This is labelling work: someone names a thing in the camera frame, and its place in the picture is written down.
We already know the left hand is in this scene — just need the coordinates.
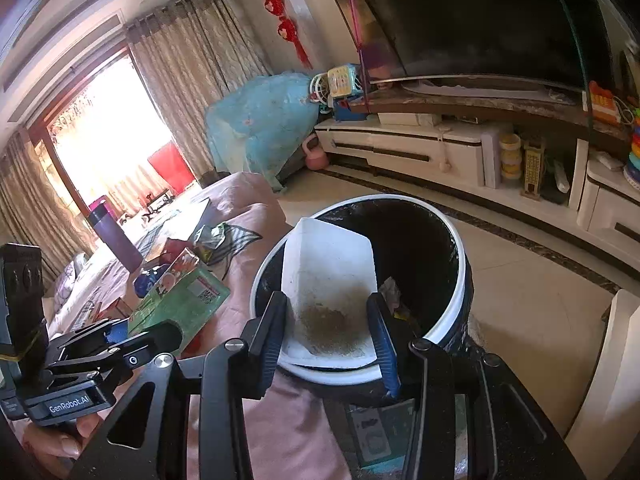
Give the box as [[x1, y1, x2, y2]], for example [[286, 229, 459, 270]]
[[22, 413, 103, 479]]

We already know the right beige curtain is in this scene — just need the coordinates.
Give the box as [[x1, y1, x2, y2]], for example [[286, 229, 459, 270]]
[[126, 0, 271, 180]]

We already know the purple thermos bottle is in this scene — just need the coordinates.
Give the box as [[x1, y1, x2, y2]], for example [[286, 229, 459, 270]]
[[88, 203, 142, 273]]

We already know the rainbow stacking ring toy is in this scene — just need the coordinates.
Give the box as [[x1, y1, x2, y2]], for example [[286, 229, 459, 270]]
[[624, 108, 640, 188]]

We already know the red snack bag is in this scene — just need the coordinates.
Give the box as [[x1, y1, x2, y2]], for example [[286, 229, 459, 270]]
[[160, 238, 193, 264]]

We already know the red chair on balcony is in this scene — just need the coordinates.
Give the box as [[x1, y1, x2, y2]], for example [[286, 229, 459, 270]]
[[148, 141, 195, 195]]

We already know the left beige curtain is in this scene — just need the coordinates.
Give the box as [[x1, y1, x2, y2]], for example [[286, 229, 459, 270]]
[[1, 131, 96, 286]]

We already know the red heart hanging decoration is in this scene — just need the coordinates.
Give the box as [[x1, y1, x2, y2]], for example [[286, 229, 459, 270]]
[[264, 0, 312, 70]]

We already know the black television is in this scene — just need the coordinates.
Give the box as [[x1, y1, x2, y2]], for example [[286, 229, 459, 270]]
[[334, 0, 614, 90]]

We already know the white trash bin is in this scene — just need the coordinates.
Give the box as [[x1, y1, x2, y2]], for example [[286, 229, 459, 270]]
[[250, 194, 473, 387]]

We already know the white TV cabinet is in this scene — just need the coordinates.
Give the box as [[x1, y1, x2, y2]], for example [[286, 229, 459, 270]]
[[316, 88, 639, 270]]

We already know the pink plaid tablecloth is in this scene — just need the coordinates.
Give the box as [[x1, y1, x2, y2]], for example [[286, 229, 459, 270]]
[[22, 172, 350, 479]]

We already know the toy phone on cabinet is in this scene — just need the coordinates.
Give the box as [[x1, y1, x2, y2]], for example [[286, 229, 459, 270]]
[[326, 63, 363, 99]]

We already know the blue snack wrapper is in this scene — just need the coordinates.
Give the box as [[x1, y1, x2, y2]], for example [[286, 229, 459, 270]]
[[134, 263, 169, 298]]

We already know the beige curtain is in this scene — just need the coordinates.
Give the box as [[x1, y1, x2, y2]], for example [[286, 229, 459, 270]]
[[1, 131, 96, 286], [126, 0, 271, 180]]

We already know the green children's book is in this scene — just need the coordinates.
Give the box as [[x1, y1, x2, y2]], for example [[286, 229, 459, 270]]
[[137, 198, 209, 260]]

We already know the pink kettlebell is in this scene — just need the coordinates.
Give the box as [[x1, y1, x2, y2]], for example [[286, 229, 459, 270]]
[[302, 132, 330, 171]]

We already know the green snack wrapper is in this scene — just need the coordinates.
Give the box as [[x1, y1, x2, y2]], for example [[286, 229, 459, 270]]
[[193, 222, 232, 264]]

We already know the light blue covered furniture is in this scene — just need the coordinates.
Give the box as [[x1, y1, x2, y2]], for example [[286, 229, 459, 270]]
[[205, 72, 319, 192]]

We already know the green drink carton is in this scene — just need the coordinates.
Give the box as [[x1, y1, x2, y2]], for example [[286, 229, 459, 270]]
[[128, 248, 230, 356]]

